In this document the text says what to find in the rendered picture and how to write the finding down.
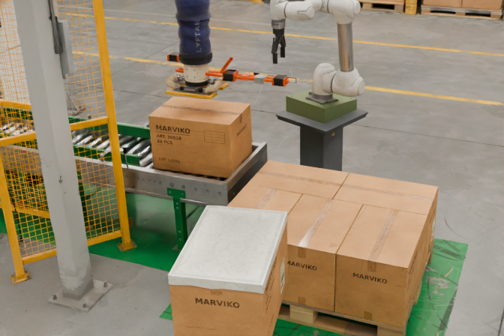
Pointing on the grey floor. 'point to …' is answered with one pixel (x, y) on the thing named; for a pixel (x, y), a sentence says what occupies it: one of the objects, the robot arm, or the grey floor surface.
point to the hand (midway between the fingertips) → (279, 58)
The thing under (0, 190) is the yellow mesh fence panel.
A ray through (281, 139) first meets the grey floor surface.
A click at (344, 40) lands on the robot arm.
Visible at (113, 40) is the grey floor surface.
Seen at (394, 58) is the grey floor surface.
